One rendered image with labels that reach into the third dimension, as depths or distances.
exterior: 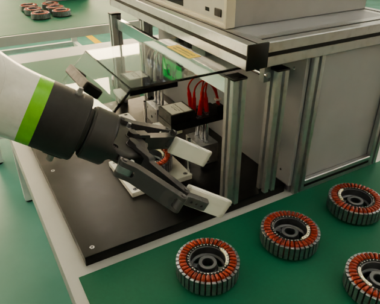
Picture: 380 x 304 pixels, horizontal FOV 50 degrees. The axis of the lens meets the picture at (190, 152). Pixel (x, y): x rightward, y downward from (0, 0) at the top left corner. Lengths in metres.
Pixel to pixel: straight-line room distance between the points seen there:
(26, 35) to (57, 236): 1.68
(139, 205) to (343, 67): 0.52
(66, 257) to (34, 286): 1.03
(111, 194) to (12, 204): 1.44
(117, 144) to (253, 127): 0.52
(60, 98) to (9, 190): 1.92
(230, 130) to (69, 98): 0.35
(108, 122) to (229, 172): 0.35
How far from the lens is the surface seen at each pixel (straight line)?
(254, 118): 0.99
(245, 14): 0.84
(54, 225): 0.90
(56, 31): 2.45
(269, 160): 0.88
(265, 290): 0.75
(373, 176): 1.10
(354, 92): 0.98
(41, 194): 1.00
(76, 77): 0.75
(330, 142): 0.99
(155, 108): 1.18
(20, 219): 2.20
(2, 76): 0.53
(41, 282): 1.86
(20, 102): 0.52
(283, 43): 0.76
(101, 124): 0.54
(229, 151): 0.80
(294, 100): 0.87
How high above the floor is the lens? 1.31
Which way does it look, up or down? 30 degrees down
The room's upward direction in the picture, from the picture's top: straight up
